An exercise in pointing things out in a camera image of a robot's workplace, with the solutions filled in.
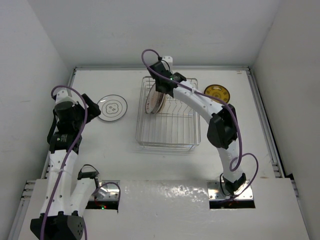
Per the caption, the white orange sunburst plate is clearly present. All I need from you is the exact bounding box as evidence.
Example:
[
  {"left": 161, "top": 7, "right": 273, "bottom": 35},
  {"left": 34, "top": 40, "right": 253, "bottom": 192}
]
[{"left": 151, "top": 91, "right": 166, "bottom": 114}]

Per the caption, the white red lettered plate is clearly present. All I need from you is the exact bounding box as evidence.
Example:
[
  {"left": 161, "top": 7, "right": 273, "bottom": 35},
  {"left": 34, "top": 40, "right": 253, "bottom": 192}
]
[{"left": 145, "top": 83, "right": 160, "bottom": 114}]

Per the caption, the white black ringed plate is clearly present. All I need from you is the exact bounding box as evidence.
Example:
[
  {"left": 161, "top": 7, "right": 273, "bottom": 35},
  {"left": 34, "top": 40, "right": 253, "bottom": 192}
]
[{"left": 97, "top": 94, "right": 128, "bottom": 123}]

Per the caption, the yellow brown plate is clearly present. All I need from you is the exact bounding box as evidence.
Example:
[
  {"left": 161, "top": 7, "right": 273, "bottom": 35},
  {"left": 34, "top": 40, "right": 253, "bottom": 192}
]
[{"left": 203, "top": 84, "right": 231, "bottom": 103}]

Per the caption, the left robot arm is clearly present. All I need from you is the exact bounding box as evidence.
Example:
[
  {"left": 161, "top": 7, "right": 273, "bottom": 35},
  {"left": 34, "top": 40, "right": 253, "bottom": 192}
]
[{"left": 30, "top": 89, "right": 101, "bottom": 240}]

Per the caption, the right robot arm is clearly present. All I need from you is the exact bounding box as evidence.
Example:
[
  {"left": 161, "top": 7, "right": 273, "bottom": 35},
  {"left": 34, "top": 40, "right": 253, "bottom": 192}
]
[{"left": 147, "top": 60, "right": 246, "bottom": 195}]

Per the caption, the white foreground cover board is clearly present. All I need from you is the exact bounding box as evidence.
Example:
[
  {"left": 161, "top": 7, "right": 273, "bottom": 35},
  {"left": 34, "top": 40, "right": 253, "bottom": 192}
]
[{"left": 18, "top": 177, "right": 310, "bottom": 240}]

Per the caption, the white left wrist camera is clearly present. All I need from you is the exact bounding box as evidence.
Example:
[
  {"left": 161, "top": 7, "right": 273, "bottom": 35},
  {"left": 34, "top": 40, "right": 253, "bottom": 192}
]
[{"left": 55, "top": 89, "right": 75, "bottom": 105}]

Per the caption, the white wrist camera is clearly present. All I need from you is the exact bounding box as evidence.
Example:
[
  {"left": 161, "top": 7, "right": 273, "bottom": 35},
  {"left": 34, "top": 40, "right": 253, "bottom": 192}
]
[
  {"left": 55, "top": 89, "right": 75, "bottom": 105},
  {"left": 161, "top": 56, "right": 173, "bottom": 73}
]

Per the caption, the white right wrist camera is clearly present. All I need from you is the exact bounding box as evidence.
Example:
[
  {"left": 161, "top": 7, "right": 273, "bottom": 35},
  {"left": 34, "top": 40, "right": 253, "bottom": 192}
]
[{"left": 161, "top": 56, "right": 173, "bottom": 73}]

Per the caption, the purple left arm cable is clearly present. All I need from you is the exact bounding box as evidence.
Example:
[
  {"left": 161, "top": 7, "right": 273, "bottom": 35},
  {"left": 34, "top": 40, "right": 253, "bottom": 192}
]
[{"left": 39, "top": 85, "right": 121, "bottom": 240}]

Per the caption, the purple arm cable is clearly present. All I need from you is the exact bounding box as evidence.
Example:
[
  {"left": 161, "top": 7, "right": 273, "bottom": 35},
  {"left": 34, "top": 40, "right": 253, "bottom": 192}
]
[
  {"left": 39, "top": 85, "right": 121, "bottom": 240},
  {"left": 141, "top": 48, "right": 259, "bottom": 201}
]

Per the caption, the wire dish rack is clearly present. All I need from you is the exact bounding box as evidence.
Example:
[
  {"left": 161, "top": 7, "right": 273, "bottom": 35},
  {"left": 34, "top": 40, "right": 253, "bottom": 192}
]
[{"left": 135, "top": 76, "right": 201, "bottom": 151}]

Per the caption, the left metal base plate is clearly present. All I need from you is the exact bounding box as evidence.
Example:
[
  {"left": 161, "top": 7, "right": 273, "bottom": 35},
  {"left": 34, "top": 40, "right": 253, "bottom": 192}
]
[{"left": 89, "top": 180, "right": 120, "bottom": 202}]

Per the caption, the metal base plate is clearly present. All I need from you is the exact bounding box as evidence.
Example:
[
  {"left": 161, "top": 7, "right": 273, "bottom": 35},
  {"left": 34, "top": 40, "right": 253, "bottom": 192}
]
[
  {"left": 89, "top": 180, "right": 120, "bottom": 202},
  {"left": 206, "top": 180, "right": 254, "bottom": 201}
]

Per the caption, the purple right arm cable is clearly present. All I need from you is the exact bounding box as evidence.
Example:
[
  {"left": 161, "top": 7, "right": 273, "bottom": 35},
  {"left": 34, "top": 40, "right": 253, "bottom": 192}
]
[{"left": 141, "top": 48, "right": 259, "bottom": 201}]

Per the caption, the aluminium table edge rail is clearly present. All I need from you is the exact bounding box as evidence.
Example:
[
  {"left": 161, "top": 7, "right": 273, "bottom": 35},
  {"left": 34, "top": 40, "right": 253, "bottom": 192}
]
[{"left": 246, "top": 68, "right": 286, "bottom": 178}]

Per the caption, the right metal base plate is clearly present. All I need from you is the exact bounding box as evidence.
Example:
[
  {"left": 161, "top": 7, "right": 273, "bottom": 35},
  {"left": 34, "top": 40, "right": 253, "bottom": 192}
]
[{"left": 206, "top": 180, "right": 254, "bottom": 201}]

